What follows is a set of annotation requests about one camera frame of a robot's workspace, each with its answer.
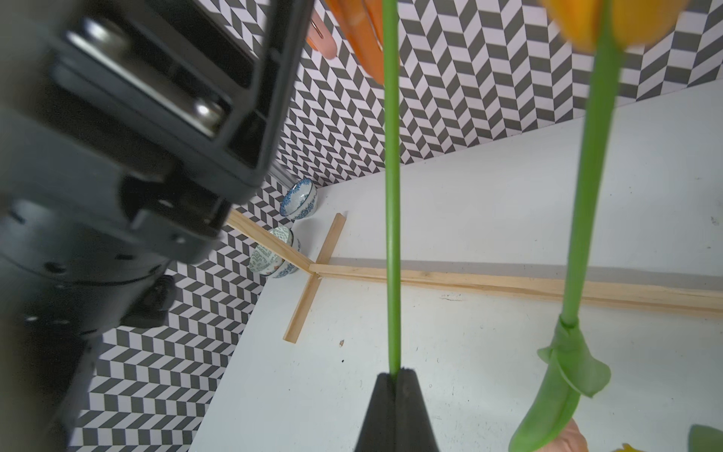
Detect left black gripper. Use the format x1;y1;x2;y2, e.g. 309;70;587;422
1;1;314;263

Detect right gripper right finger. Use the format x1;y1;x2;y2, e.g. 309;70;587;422
395;368;439;452

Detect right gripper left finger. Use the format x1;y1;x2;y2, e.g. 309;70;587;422
355;373;397;452

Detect yellow arched peg hanger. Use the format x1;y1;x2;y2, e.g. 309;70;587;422
304;0;690;86

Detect pink tulip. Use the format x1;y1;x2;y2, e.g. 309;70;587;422
507;0;628;452
381;0;402;379

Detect yellow tulip flower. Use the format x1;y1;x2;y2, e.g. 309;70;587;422
686;424;722;452

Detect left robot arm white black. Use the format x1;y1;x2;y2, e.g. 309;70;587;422
1;1;314;451

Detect blue white ceramic bowl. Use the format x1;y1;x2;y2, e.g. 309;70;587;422
280;178;317;221

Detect green patterned ceramic bowl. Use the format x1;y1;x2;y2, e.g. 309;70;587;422
247;225;301;279

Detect wooden clothes rack frame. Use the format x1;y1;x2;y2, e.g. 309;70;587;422
225;208;723;345

